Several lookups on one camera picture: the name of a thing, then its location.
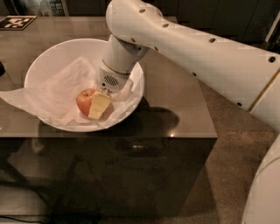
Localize yellow white gripper finger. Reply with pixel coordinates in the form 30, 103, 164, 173
88, 91, 112, 120

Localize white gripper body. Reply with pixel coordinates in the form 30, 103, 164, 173
96, 61, 130, 93

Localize red apple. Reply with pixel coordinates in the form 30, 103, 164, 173
76, 88, 95, 116

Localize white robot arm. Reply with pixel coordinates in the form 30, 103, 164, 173
96, 0, 280, 224

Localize white bowl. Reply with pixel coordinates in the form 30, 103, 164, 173
24, 38, 145, 133

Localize white crumpled paper sheet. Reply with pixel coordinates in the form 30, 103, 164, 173
0, 57, 144, 132

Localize dark table cabinet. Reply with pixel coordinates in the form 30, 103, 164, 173
0, 16, 219, 224

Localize black object at left edge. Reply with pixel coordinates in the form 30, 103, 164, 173
0, 61, 5, 77

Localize black white marker tag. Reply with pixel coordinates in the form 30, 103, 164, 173
0, 16, 37, 31

